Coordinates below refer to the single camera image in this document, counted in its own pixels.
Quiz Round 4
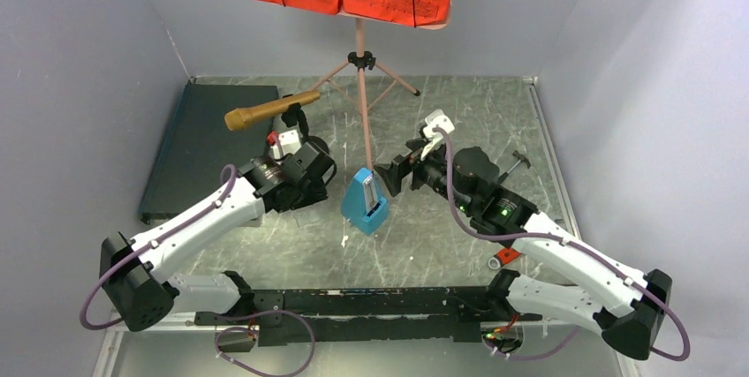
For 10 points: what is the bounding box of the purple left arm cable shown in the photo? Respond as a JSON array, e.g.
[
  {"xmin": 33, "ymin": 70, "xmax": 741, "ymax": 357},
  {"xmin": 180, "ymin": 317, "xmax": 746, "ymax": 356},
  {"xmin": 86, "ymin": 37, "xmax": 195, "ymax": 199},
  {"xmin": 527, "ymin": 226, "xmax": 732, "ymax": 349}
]
[{"xmin": 79, "ymin": 163, "xmax": 320, "ymax": 377}]

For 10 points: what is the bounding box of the blue metronome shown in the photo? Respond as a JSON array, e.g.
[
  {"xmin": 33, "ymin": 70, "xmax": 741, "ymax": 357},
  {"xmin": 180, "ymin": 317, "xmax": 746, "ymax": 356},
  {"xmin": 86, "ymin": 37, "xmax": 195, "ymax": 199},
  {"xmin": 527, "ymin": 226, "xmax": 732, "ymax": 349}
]
[{"xmin": 340, "ymin": 168, "xmax": 390, "ymax": 236}]

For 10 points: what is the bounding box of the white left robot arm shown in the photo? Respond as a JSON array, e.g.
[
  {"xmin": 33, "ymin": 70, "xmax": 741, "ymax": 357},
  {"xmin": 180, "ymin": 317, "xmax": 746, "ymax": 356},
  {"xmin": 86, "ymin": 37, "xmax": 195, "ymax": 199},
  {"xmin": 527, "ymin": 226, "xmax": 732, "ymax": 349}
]
[{"xmin": 99, "ymin": 137, "xmax": 337, "ymax": 332}]

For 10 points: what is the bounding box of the black microphone stand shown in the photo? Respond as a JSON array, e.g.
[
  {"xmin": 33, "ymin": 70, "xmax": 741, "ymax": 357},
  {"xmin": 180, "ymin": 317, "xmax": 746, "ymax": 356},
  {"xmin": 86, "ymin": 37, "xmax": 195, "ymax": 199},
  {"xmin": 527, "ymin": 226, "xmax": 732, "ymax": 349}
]
[{"xmin": 281, "ymin": 104, "xmax": 329, "ymax": 160}]

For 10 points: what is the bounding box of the small black hammer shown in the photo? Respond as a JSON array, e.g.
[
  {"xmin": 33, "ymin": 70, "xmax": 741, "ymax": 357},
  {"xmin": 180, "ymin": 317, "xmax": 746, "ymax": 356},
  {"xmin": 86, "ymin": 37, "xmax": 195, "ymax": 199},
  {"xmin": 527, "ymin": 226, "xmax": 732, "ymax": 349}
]
[{"xmin": 500, "ymin": 150, "xmax": 532, "ymax": 181}]

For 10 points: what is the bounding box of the red adjustable wrench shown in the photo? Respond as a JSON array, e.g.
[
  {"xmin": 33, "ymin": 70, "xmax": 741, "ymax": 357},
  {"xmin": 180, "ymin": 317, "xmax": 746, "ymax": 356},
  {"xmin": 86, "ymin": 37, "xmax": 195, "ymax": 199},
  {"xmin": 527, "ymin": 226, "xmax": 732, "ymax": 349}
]
[{"xmin": 487, "ymin": 247, "xmax": 521, "ymax": 270}]

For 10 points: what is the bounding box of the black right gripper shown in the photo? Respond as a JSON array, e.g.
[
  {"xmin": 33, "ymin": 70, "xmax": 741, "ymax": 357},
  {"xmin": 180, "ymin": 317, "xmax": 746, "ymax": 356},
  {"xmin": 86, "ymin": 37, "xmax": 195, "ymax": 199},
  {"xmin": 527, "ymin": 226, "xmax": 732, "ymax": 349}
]
[{"xmin": 374, "ymin": 137, "xmax": 474, "ymax": 215}]

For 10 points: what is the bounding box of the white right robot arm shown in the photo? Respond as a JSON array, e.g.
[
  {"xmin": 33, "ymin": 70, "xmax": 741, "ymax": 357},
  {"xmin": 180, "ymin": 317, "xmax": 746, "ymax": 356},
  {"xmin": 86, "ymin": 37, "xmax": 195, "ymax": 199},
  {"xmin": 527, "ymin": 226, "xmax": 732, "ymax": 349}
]
[{"xmin": 374, "ymin": 139, "xmax": 672, "ymax": 360}]

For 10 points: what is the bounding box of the dark blue audio receiver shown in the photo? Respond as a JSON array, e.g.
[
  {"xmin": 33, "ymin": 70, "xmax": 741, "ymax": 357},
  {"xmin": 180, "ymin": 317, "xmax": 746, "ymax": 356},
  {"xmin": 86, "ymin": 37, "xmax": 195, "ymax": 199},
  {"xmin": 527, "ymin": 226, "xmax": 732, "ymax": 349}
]
[{"xmin": 138, "ymin": 83, "xmax": 279, "ymax": 224}]

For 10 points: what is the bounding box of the gold microphone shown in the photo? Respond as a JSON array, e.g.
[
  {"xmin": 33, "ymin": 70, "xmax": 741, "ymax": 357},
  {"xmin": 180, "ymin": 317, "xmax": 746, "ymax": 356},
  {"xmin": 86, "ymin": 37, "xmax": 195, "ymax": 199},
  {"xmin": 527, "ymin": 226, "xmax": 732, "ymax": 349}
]
[{"xmin": 224, "ymin": 90, "xmax": 322, "ymax": 132}]

